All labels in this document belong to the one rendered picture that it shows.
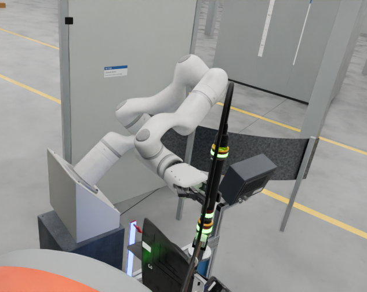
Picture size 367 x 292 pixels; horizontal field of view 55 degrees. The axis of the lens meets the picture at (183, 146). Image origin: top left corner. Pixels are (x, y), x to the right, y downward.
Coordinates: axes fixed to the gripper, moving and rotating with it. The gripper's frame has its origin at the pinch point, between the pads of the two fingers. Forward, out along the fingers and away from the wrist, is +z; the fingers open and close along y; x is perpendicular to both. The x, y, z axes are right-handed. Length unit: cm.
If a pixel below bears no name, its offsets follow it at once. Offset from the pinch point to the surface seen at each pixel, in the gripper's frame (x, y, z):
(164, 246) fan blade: -13.7, 12.2, -2.3
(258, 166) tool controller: -29, -72, -33
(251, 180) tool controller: -32, -63, -29
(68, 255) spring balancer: 43, 57, 39
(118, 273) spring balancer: 42, 56, 41
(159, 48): -9, -117, -178
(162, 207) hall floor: -152, -118, -152
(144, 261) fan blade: -9.6, 22.2, 2.1
